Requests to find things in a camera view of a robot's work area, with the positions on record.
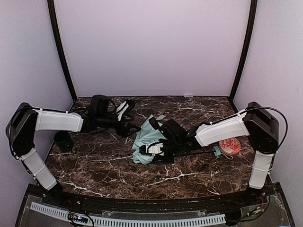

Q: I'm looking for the mint and black folding umbrella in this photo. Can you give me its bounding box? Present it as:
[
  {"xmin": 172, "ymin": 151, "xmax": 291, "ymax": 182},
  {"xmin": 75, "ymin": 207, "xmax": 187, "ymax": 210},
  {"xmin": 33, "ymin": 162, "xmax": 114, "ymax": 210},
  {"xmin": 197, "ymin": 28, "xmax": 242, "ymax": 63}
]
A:
[{"xmin": 132, "ymin": 116, "xmax": 233, "ymax": 165}]

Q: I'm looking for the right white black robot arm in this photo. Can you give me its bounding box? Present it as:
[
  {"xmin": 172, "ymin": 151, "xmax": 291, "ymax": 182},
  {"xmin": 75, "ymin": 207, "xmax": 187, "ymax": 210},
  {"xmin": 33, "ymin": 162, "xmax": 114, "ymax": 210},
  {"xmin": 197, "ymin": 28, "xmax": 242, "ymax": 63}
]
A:
[{"xmin": 147, "ymin": 102, "xmax": 286, "ymax": 190}]

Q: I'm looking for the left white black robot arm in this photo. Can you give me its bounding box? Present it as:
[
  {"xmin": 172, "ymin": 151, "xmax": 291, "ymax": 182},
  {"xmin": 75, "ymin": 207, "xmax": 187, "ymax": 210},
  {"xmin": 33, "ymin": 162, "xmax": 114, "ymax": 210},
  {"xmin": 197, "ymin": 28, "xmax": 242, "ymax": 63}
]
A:
[{"xmin": 6, "ymin": 95, "xmax": 135, "ymax": 191}]

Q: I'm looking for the red white patterned bowl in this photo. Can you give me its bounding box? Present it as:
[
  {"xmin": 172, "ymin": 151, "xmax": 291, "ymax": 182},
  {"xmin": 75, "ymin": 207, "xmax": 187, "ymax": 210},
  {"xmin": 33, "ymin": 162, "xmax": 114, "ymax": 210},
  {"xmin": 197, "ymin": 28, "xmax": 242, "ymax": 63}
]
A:
[{"xmin": 219, "ymin": 138, "xmax": 241, "ymax": 156}]

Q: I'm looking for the small green circuit board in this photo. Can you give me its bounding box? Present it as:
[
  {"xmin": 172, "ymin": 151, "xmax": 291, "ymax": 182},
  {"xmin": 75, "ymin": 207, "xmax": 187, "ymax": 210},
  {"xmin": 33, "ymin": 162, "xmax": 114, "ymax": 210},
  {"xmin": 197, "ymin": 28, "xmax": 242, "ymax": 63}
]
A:
[{"xmin": 68, "ymin": 212, "xmax": 89, "ymax": 224}]

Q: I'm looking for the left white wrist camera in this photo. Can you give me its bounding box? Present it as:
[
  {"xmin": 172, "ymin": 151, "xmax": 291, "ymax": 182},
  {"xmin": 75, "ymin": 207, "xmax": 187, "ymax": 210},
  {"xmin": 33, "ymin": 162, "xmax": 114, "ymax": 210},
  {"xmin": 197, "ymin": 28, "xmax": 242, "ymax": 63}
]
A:
[{"xmin": 116, "ymin": 99, "xmax": 135, "ymax": 121}]

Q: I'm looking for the white slotted cable duct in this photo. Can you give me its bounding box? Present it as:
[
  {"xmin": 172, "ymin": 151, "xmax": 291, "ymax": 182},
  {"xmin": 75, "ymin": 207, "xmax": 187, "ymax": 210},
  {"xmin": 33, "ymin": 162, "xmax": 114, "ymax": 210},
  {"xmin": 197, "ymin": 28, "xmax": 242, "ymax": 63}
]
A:
[{"xmin": 29, "ymin": 202, "xmax": 226, "ymax": 227}]

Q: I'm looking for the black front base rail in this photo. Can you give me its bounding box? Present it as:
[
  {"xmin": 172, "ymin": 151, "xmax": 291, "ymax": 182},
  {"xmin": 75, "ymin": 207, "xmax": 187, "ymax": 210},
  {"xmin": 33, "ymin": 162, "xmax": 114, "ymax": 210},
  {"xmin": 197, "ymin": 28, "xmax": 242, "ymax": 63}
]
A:
[{"xmin": 44, "ymin": 188, "xmax": 270, "ymax": 213}]

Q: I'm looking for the left black frame post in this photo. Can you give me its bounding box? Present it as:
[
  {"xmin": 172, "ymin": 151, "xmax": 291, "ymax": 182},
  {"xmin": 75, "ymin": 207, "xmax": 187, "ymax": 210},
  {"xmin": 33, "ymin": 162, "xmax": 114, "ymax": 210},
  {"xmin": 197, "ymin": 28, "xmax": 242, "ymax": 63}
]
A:
[{"xmin": 47, "ymin": 0, "xmax": 78, "ymax": 102}]

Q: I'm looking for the black frame post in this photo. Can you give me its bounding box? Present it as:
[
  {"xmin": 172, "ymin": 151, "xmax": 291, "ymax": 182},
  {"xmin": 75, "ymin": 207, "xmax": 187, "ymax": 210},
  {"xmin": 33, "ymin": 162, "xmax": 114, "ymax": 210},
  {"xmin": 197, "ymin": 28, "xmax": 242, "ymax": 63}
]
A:
[
  {"xmin": 229, "ymin": 0, "xmax": 258, "ymax": 102},
  {"xmin": 47, "ymin": 0, "xmax": 78, "ymax": 102}
]

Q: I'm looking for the right black frame post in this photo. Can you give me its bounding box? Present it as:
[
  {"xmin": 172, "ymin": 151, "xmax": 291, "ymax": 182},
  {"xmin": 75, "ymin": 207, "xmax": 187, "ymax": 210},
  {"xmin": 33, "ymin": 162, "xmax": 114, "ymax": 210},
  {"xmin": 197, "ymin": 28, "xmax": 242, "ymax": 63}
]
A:
[{"xmin": 229, "ymin": 0, "xmax": 258, "ymax": 102}]

